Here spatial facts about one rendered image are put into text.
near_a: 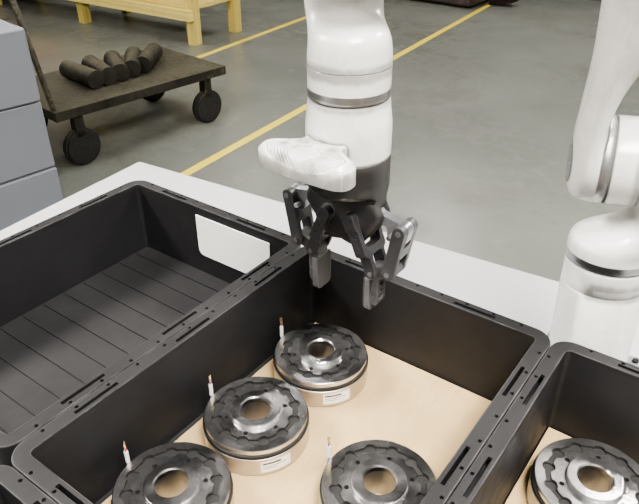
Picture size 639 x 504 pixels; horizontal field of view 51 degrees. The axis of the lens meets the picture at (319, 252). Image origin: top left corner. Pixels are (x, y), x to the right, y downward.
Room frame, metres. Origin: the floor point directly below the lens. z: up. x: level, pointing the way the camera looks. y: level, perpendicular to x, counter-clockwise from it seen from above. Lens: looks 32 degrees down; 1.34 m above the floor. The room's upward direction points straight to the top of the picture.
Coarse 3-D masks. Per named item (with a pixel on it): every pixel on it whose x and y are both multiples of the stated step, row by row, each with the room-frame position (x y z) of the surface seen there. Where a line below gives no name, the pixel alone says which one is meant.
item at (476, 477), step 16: (560, 352) 0.48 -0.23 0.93; (576, 352) 0.48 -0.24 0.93; (592, 352) 0.48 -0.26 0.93; (544, 368) 0.46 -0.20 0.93; (608, 368) 0.46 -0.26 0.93; (624, 368) 0.46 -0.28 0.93; (528, 384) 0.43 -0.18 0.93; (544, 384) 0.43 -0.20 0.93; (528, 400) 0.43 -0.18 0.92; (512, 416) 0.40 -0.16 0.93; (496, 432) 0.38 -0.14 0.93; (512, 432) 0.38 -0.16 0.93; (496, 448) 0.36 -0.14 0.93; (480, 464) 0.35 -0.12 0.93; (496, 464) 0.35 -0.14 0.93; (464, 480) 0.33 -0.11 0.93; (480, 480) 0.33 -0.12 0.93; (464, 496) 0.33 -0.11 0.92
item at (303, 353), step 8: (312, 336) 0.58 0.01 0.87; (320, 336) 0.58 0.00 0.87; (328, 336) 0.58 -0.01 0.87; (304, 344) 0.56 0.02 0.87; (312, 344) 0.57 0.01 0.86; (328, 344) 0.57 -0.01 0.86; (336, 344) 0.56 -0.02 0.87; (304, 352) 0.55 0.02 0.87; (336, 352) 0.55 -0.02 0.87; (304, 360) 0.54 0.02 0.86; (312, 360) 0.54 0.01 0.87; (320, 360) 0.54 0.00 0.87; (328, 360) 0.54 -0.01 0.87; (336, 360) 0.54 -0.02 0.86
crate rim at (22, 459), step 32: (288, 256) 0.64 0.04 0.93; (256, 288) 0.58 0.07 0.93; (416, 288) 0.58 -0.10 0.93; (480, 320) 0.53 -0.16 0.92; (512, 320) 0.53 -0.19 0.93; (160, 352) 0.48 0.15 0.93; (544, 352) 0.48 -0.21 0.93; (128, 384) 0.44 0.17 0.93; (64, 416) 0.40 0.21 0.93; (32, 448) 0.36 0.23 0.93; (480, 448) 0.36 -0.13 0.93; (32, 480) 0.33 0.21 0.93; (448, 480) 0.33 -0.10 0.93
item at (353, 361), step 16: (288, 336) 0.58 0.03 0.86; (304, 336) 0.58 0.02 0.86; (336, 336) 0.58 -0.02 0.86; (352, 336) 0.58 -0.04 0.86; (288, 352) 0.56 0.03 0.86; (352, 352) 0.56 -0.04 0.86; (288, 368) 0.54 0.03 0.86; (304, 368) 0.53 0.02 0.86; (320, 368) 0.53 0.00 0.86; (336, 368) 0.53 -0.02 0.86; (352, 368) 0.53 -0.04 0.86; (304, 384) 0.51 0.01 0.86; (320, 384) 0.51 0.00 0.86; (336, 384) 0.51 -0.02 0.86
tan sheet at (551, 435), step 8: (552, 432) 0.47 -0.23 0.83; (560, 432) 0.47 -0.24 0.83; (544, 440) 0.46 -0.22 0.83; (552, 440) 0.46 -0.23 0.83; (536, 448) 0.45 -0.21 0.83; (536, 456) 0.44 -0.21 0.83; (528, 464) 0.43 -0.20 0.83; (528, 472) 0.42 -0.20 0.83; (520, 480) 0.41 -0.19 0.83; (520, 488) 0.40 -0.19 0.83; (512, 496) 0.40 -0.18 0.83; (520, 496) 0.40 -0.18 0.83
